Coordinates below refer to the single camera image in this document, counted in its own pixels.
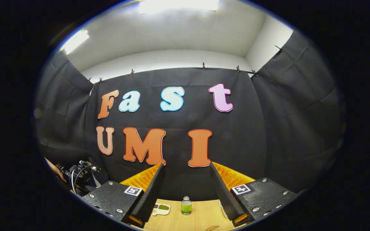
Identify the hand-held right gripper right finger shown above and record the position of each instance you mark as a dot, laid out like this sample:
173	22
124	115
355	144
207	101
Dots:
225	199

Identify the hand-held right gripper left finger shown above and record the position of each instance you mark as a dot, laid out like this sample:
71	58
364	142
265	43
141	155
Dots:
149	199

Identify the green beans heap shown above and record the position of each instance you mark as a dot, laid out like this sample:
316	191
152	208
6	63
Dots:
163	207

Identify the white divided dish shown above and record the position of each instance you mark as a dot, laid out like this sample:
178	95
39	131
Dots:
159	212

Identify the green drink bottle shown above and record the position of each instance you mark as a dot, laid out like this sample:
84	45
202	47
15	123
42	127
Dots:
186	208

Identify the black backdrop cloth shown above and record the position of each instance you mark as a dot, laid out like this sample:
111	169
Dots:
252	144

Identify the row of black cloth clips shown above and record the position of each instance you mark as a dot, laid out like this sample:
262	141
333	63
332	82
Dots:
203	66

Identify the ceiling light panel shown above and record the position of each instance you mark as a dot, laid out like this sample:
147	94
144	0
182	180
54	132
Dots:
75	41
178	4

